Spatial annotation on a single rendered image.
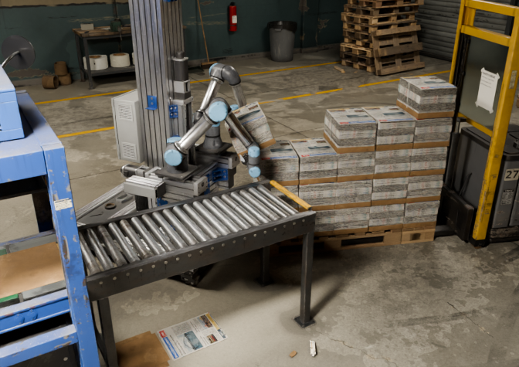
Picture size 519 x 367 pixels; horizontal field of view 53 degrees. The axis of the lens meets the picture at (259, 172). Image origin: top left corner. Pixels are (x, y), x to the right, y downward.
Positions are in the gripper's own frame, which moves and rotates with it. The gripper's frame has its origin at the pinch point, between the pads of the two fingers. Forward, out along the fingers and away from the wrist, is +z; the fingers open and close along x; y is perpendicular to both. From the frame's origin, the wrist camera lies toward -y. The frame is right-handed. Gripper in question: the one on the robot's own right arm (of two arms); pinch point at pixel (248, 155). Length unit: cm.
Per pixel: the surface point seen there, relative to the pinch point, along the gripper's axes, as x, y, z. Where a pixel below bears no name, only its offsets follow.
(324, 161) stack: -50, -26, -6
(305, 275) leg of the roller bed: -4, -51, -86
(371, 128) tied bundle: -90, -16, -6
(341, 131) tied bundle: -69, -9, -5
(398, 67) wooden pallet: -317, -201, 556
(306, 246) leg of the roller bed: -11, -32, -85
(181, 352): 83, -57, -98
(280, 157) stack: -21.2, -9.6, -3.3
